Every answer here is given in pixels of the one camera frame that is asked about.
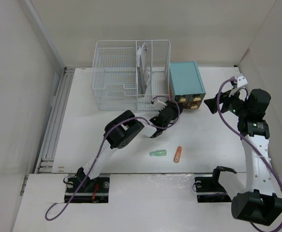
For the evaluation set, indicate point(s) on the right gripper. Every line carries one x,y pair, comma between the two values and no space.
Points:
225,98

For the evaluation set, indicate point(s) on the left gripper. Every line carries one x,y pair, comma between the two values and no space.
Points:
176,109

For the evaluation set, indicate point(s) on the teal drawer cabinet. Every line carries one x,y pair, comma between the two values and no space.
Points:
186,85

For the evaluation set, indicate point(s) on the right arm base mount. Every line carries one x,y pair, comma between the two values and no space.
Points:
208,188

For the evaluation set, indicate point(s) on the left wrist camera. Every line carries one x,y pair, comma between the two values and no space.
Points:
158,104

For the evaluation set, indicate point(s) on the green highlighter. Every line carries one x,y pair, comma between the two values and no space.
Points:
158,153

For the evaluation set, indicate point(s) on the aluminium rail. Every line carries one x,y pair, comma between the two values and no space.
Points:
43,162

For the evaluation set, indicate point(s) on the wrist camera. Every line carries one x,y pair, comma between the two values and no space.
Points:
238,81
158,104

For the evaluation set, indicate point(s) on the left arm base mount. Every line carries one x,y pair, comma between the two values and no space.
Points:
98,191

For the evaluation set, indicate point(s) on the white wire desk organizer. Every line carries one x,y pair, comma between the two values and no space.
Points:
114,75

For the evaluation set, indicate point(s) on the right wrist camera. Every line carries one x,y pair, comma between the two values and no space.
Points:
238,81

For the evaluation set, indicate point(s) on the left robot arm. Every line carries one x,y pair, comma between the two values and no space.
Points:
120,132

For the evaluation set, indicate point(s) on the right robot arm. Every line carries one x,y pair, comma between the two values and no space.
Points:
256,201

